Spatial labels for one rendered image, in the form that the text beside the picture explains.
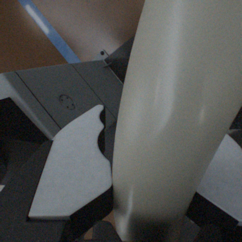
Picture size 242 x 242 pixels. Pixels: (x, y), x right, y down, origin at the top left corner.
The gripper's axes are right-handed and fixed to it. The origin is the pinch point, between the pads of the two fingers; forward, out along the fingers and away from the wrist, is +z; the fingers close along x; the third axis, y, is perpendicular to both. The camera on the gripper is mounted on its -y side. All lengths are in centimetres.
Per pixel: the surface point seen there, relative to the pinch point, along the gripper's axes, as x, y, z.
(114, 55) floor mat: -13, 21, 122
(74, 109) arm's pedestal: -24, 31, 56
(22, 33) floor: -96, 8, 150
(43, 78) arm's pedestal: -36, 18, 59
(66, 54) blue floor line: -53, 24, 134
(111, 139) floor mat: -15, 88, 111
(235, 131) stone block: 31, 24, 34
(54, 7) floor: -61, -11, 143
